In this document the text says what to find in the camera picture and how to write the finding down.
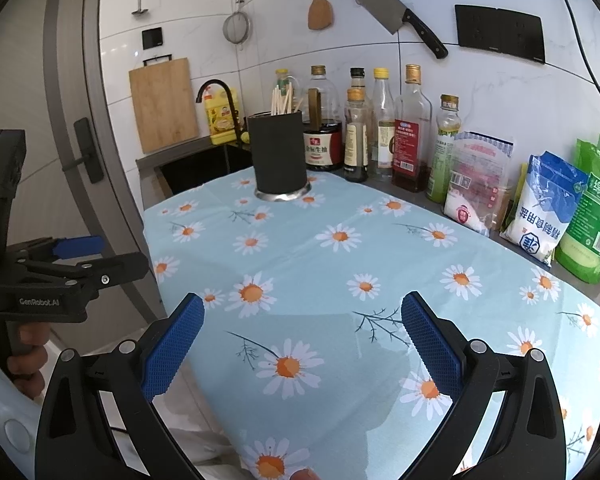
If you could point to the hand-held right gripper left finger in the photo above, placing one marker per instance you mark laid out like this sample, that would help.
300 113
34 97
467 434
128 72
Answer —
172 345

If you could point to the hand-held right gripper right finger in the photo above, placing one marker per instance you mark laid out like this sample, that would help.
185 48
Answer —
430 345

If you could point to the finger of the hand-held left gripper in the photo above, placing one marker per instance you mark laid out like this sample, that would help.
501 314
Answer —
77 246
120 267

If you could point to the black cylindrical utensil holder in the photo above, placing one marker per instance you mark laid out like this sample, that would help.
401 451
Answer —
279 155

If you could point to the bunch of wooden chopsticks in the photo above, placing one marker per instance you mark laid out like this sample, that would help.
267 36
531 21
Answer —
282 100

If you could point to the person's left hand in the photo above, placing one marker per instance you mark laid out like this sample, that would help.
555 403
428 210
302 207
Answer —
30 355

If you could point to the person's white clothing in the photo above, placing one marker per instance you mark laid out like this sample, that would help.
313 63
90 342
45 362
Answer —
200 435

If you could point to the black sink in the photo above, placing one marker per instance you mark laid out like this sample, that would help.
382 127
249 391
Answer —
195 167

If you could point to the light blue daisy tablecloth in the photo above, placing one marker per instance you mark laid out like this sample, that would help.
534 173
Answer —
320 270

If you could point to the grey door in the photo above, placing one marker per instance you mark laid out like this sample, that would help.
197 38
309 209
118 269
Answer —
45 60

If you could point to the wooden cutting board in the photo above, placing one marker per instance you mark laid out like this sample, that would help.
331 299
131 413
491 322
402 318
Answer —
162 105

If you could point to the clear bag red print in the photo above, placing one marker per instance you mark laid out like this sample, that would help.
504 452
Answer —
475 185

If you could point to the blue white salt bag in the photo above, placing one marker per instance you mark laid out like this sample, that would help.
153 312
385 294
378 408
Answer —
545 210

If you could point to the yellow dish soap bottle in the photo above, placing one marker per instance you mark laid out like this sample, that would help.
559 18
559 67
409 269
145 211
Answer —
220 120

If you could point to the white blue plastic object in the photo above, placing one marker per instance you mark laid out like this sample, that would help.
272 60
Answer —
5 410

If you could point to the square bottle red label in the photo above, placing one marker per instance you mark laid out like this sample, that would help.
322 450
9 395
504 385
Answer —
411 155

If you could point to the green oil bottle gold cap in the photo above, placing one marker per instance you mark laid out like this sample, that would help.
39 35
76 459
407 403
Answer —
445 150

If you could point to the black faucet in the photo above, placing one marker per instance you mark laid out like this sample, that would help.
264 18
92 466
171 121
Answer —
230 100

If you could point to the green bag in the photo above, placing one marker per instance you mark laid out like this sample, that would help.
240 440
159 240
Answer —
595 220

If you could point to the small bottle beige label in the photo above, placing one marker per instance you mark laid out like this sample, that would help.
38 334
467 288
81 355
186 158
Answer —
356 145

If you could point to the soy sauce jug gold cap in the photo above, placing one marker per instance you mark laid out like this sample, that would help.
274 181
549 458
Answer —
325 145

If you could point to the clear bottle yellow cap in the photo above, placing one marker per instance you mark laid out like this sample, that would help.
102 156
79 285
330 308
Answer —
384 120

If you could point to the green-cap oil bottle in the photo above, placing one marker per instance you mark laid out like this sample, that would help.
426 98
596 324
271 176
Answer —
282 80

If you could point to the metal mesh strainer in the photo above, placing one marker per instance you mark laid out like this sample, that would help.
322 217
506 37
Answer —
237 27

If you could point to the dark bottle black cap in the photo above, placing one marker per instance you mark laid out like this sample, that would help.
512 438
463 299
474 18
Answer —
358 77

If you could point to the long black socket panel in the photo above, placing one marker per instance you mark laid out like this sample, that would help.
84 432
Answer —
500 32

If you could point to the small black wall plate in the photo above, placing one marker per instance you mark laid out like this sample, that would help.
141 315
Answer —
153 39

